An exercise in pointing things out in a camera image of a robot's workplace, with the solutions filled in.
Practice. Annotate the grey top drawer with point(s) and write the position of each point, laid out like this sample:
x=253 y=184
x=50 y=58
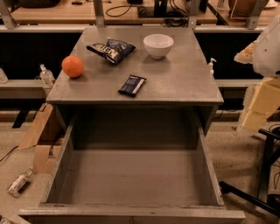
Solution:
x=133 y=166

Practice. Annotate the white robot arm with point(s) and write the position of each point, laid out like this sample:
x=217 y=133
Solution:
x=264 y=53

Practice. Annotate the dark blue snack packet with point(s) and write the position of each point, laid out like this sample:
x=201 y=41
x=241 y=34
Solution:
x=132 y=85

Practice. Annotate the grey wooden cabinet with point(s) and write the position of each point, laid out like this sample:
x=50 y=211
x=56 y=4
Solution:
x=181 y=78

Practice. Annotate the dark blue chip bag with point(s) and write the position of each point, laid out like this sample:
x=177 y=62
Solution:
x=113 y=51

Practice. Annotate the white ceramic bowl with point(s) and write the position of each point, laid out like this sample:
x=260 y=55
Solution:
x=158 y=45

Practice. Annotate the orange fruit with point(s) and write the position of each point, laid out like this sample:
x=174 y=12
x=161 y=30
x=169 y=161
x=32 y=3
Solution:
x=72 y=66

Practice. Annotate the white pump bottle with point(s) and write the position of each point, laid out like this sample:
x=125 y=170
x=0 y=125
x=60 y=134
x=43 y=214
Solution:
x=211 y=65

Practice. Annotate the clear sanitizer bottle on shelf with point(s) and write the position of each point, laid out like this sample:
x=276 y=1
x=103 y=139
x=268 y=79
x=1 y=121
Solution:
x=46 y=76

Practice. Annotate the brown cardboard box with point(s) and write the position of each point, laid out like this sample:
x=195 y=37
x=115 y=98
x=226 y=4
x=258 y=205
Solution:
x=45 y=135

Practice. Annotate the yellow foam block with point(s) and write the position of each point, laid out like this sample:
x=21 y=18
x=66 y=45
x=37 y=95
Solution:
x=261 y=101

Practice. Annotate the clear bottle on floor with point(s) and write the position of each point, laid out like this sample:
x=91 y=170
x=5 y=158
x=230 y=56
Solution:
x=19 y=183

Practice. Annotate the black metal stand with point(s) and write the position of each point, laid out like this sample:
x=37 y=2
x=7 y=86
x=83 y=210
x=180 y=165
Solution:
x=270 y=202

